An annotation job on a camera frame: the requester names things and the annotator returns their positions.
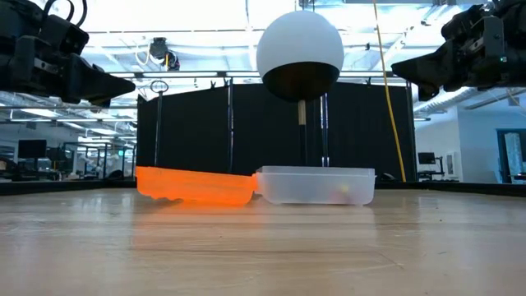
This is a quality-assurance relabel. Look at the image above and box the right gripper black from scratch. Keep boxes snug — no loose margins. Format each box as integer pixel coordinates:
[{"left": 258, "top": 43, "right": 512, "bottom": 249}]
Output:
[{"left": 390, "top": 0, "right": 526, "bottom": 103}]

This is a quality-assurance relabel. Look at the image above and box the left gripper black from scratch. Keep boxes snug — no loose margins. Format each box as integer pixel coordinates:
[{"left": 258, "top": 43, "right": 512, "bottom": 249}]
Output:
[{"left": 0, "top": 0, "right": 137, "bottom": 109}]

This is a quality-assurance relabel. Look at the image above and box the orange plastic basket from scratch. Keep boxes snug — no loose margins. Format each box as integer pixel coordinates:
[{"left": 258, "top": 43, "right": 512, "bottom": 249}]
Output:
[{"left": 135, "top": 165, "right": 259, "bottom": 207}]

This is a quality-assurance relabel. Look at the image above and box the clear plastic supply box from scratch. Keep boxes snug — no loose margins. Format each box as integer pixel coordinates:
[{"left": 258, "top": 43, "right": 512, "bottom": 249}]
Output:
[{"left": 254, "top": 164, "right": 377, "bottom": 206}]

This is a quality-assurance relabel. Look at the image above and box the blue-framed glass door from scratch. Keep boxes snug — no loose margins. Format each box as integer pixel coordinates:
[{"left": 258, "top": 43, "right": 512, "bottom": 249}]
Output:
[{"left": 496, "top": 127, "right": 526, "bottom": 185}]

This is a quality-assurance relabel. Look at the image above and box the black curtain panel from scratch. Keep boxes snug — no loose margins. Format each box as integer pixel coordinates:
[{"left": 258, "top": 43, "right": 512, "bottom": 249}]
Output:
[{"left": 136, "top": 79, "right": 418, "bottom": 183}]

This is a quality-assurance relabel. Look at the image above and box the white globe table lamp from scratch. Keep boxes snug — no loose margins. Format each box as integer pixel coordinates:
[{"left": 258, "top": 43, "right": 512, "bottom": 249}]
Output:
[{"left": 255, "top": 9, "right": 346, "bottom": 168}]

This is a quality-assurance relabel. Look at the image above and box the yellow cable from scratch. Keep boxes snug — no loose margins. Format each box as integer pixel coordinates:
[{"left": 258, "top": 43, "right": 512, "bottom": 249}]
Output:
[{"left": 371, "top": 0, "right": 408, "bottom": 183}]

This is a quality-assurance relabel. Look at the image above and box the black pole with ring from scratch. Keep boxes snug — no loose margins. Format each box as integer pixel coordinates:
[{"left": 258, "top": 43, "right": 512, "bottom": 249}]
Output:
[{"left": 149, "top": 79, "right": 170, "bottom": 168}]

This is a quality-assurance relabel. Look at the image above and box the ceiling-mounted black camera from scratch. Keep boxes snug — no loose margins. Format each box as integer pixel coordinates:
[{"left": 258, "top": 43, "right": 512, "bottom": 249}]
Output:
[{"left": 147, "top": 35, "right": 182, "bottom": 72}]

